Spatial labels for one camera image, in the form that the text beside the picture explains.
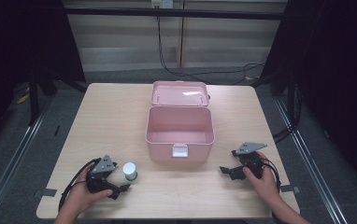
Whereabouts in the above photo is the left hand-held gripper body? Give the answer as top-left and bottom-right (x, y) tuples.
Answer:
(85, 154), (119, 194)

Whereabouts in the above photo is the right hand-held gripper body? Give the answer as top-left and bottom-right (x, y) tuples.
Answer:
(234, 142), (268, 180)

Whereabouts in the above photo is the small white round bottle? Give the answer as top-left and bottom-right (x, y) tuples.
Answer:
(121, 161), (138, 182)

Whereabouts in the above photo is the pink plastic storage box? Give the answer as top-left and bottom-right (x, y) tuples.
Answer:
(145, 80), (216, 165)

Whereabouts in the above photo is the person's right hand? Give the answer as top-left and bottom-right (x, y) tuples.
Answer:
(242, 151), (282, 205)

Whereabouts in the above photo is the person's left hand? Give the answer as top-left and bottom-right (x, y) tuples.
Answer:
(63, 162), (114, 217)

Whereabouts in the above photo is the grey tape piece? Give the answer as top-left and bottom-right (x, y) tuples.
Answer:
(40, 188), (58, 198)
(280, 184), (301, 194)

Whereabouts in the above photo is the black metal stand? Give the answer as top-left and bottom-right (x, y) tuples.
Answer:
(27, 69), (41, 126)

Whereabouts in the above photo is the yellow floor tape piece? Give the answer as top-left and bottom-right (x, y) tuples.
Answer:
(16, 92), (31, 105)

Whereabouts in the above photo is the dark curtain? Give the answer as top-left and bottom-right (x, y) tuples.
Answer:
(0, 0), (87, 157)
(259, 0), (357, 194)

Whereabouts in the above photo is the black horizontal metal bar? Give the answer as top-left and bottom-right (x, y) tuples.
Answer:
(64, 7), (291, 21)

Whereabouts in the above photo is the right hand-held gripper black cable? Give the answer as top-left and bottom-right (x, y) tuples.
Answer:
(259, 157), (282, 191)

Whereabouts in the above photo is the black floor cable bundle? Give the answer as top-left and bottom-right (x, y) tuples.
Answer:
(272, 83), (303, 145)

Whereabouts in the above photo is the aluminium floor rail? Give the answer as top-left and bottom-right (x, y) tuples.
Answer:
(0, 98), (54, 224)
(274, 96), (350, 224)

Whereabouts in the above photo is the long black wall cable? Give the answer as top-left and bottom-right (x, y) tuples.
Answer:
(156, 15), (265, 86)

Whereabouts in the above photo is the white wall power outlet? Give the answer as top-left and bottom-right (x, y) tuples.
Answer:
(150, 0), (175, 9)

